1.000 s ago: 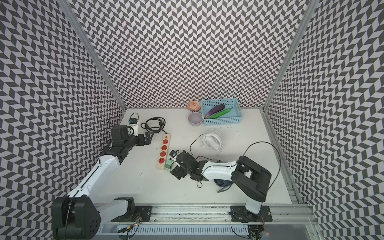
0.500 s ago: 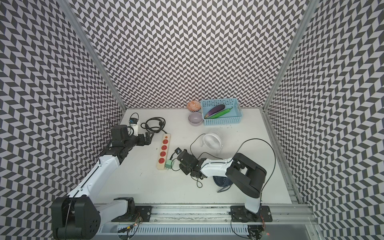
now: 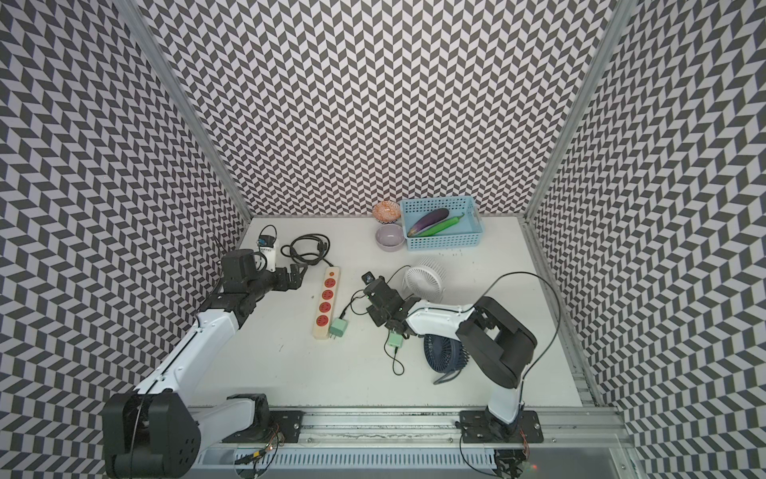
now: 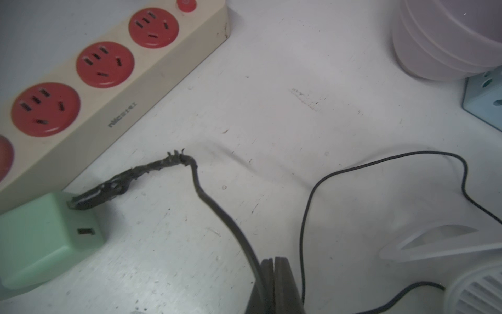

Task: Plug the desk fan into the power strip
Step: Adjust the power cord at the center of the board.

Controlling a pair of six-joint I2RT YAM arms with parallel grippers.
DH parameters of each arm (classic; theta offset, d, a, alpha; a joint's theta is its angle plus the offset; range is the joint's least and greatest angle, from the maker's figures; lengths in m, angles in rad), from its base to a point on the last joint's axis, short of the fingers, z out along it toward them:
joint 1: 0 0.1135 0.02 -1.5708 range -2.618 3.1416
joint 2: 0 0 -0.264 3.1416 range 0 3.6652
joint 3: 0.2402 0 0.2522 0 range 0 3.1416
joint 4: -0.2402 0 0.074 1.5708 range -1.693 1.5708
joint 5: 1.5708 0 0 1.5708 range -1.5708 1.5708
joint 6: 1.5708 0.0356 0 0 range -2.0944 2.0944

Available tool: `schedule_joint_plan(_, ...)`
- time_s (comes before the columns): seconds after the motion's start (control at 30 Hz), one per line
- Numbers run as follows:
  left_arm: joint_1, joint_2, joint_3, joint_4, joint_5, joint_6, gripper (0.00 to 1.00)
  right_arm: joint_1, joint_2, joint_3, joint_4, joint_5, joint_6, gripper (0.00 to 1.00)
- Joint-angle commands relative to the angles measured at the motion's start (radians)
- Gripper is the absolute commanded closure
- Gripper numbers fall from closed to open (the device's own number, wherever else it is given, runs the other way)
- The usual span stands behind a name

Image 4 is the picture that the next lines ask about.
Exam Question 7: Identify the black cable of adapter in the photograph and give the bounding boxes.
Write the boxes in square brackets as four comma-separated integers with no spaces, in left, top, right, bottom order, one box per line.
[67,148,502,314]

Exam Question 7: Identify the white desk fan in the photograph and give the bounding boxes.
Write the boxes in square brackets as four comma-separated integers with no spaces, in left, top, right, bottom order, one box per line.
[379,220,501,313]

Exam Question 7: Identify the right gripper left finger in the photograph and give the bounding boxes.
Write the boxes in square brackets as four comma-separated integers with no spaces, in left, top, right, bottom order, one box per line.
[244,259,274,314]

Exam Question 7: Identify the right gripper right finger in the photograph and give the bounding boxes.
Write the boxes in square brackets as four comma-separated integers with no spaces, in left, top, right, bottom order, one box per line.
[274,257,305,314]

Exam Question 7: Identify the lilac plastic bowl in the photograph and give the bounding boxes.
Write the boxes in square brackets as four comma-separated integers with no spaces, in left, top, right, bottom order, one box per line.
[392,1,501,81]

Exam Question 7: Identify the cream power strip red sockets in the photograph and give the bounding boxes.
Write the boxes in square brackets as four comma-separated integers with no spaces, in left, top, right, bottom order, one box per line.
[1,1,230,212]

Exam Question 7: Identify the green power adapter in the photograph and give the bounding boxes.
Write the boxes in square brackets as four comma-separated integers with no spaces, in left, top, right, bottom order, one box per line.
[1,192,105,294]

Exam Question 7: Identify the light blue plastic basket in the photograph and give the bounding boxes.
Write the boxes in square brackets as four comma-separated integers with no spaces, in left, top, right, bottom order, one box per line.
[462,66,502,131]

